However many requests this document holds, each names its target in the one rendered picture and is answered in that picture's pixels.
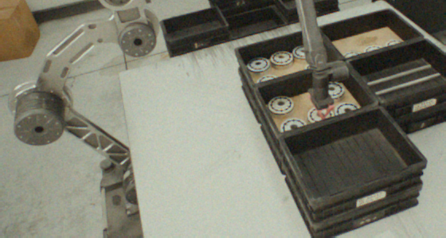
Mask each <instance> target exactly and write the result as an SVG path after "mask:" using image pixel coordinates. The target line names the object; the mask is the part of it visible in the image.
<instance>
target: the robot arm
mask: <svg viewBox="0 0 446 238"><path fill-rule="evenodd" d="M295 2H296V6H297V11H298V15H299V23H300V26H301V30H302V35H303V47H304V50H303V54H304V57H306V62H307V63H308V64H309V67H310V69H313V70H314V72H313V73H312V84H313V88H310V89H308V93H309V94H310V95H309V96H308V98H309V99H310V101H311V103H312V105H313V107H315V109H316V111H317V112H318V113H319V116H320V117H321V119H325V118H326V117H327V116H328V115H329V113H330V112H331V110H332V109H333V107H334V105H333V104H334V100H333V99H332V97H331V95H330V94H329V80H330V81H331V83H336V82H338V81H339V80H344V79H347V78H349V70H348V67H347V66H346V63H344V62H342V61H336V62H330V63H327V52H326V47H323V39H322V38H321V36H320V32H319V25H318V20H317V16H316V12H315V8H314V4H313V0H295ZM146 3H147V4H149V3H151V0H146ZM326 109H327V113H326V114H325V115H324V116H322V114H321V112H322V111H323V110H326Z"/></svg>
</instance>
